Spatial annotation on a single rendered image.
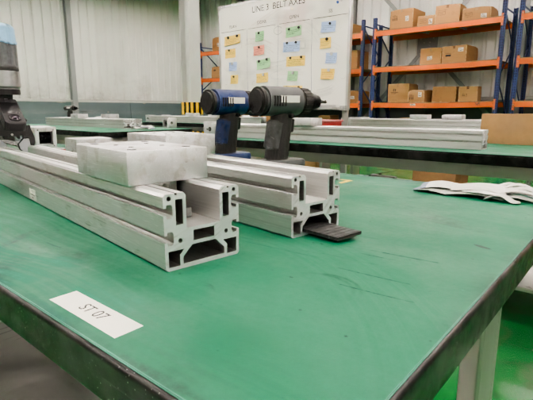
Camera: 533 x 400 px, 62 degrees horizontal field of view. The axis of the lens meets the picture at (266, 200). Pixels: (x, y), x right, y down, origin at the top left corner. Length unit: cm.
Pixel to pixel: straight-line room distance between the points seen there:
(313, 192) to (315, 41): 339
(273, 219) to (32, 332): 33
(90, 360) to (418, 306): 28
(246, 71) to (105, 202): 392
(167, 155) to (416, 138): 175
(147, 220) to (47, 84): 1293
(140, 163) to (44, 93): 1280
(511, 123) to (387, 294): 215
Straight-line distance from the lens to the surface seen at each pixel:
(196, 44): 947
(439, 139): 216
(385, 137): 226
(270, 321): 38
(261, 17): 441
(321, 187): 65
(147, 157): 54
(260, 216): 64
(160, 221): 48
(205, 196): 54
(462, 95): 1044
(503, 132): 256
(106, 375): 36
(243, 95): 110
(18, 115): 121
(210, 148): 89
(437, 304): 44
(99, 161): 60
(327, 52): 393
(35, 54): 1337
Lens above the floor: 95
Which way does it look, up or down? 12 degrees down
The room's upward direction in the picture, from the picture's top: straight up
